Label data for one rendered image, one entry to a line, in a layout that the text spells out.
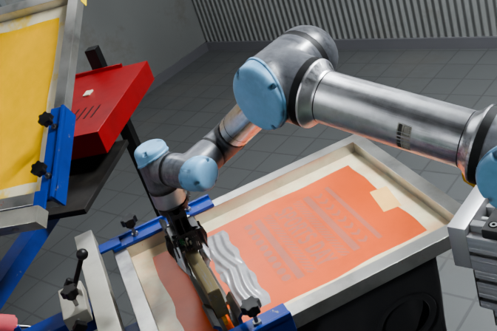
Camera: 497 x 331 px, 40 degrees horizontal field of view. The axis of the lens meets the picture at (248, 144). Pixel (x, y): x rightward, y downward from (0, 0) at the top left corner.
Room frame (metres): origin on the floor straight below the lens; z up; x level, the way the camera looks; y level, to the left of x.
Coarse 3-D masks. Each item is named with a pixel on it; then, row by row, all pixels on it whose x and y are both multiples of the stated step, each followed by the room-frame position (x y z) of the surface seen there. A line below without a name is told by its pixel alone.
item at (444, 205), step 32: (320, 160) 1.74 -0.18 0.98; (384, 160) 1.61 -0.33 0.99; (256, 192) 1.70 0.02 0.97; (416, 192) 1.44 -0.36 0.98; (448, 224) 1.26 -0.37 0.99; (128, 256) 1.57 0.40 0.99; (384, 256) 1.22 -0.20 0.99; (416, 256) 1.20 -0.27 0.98; (128, 288) 1.43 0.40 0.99; (320, 288) 1.19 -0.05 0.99; (352, 288) 1.17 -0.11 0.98
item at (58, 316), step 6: (90, 306) 1.34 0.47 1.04; (48, 318) 1.35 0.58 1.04; (54, 318) 1.34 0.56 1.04; (60, 318) 1.33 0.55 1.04; (36, 324) 1.34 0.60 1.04; (42, 324) 1.33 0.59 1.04; (48, 324) 1.32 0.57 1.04; (54, 324) 1.31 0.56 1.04; (60, 324) 1.31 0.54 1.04; (90, 324) 1.31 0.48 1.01; (24, 330) 1.33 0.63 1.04; (30, 330) 1.32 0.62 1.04; (36, 330) 1.32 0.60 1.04; (42, 330) 1.31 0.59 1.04; (48, 330) 1.30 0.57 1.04; (54, 330) 1.29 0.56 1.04; (60, 330) 1.30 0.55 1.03; (66, 330) 1.30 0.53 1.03; (90, 330) 1.31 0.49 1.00
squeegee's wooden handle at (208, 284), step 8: (192, 256) 1.36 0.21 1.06; (200, 256) 1.36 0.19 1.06; (192, 264) 1.34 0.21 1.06; (200, 264) 1.33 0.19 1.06; (200, 272) 1.29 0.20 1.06; (208, 272) 1.29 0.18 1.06; (200, 280) 1.27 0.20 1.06; (208, 280) 1.26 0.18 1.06; (208, 288) 1.23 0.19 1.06; (216, 288) 1.22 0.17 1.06; (208, 296) 1.21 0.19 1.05; (216, 296) 1.21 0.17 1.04; (216, 304) 1.21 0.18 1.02; (224, 304) 1.22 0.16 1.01; (216, 312) 1.21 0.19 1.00; (224, 312) 1.22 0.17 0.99
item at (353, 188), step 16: (336, 176) 1.67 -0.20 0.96; (352, 176) 1.64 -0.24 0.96; (304, 192) 1.64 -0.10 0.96; (352, 192) 1.56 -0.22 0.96; (368, 192) 1.54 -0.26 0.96; (256, 208) 1.64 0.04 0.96; (272, 208) 1.62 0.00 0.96; (240, 224) 1.59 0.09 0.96; (240, 240) 1.52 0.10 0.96; (160, 256) 1.57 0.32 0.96; (240, 256) 1.45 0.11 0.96; (256, 256) 1.43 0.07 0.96; (160, 272) 1.50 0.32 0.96; (176, 272) 1.48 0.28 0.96; (176, 288) 1.41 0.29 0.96
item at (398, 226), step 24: (384, 216) 1.41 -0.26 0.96; (408, 216) 1.38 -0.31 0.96; (384, 240) 1.32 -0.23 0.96; (264, 264) 1.39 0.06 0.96; (336, 264) 1.30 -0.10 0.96; (360, 264) 1.27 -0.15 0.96; (192, 288) 1.39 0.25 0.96; (264, 288) 1.30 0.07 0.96; (288, 288) 1.27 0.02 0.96; (312, 288) 1.24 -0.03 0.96; (192, 312) 1.30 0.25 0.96; (264, 312) 1.22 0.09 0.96
